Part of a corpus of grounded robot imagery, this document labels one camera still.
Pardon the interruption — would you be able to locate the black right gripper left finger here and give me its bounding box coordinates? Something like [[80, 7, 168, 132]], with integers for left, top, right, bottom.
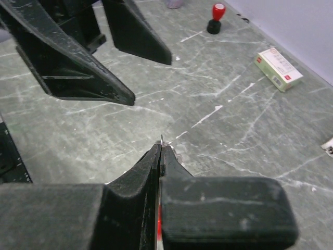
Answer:
[[1, 144, 161, 249]]

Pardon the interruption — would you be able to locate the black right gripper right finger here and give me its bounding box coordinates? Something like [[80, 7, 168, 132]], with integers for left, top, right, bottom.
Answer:
[[160, 146, 298, 249]]

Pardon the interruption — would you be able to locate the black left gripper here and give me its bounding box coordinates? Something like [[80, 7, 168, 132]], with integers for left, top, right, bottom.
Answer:
[[1, 0, 172, 106]]

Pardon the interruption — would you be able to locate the clear jar of paperclips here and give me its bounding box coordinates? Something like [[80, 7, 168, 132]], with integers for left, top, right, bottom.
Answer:
[[165, 0, 184, 9]]

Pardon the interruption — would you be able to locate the red and black stamp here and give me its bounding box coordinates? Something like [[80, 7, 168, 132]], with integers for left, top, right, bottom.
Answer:
[[207, 3, 226, 34]]

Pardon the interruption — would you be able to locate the white stapler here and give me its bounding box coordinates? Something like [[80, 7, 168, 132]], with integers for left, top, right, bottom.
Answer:
[[321, 138, 333, 158]]

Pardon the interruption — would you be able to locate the green and white staples box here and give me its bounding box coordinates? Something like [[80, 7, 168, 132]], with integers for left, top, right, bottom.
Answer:
[[254, 47, 303, 92]]

